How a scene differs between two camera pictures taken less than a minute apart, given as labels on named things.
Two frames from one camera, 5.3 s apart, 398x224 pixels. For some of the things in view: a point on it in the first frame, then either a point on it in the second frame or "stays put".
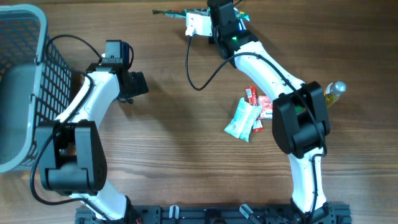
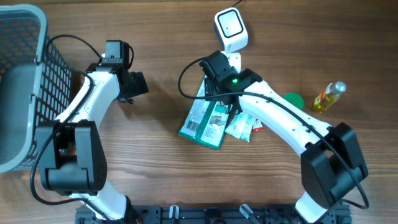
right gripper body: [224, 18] to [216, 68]
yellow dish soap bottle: [333, 91] stays put
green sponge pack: [183, 13] to [207, 121]
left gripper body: [137, 86] stays put
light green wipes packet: [240, 125] stays put
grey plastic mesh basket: [36, 84] stays put
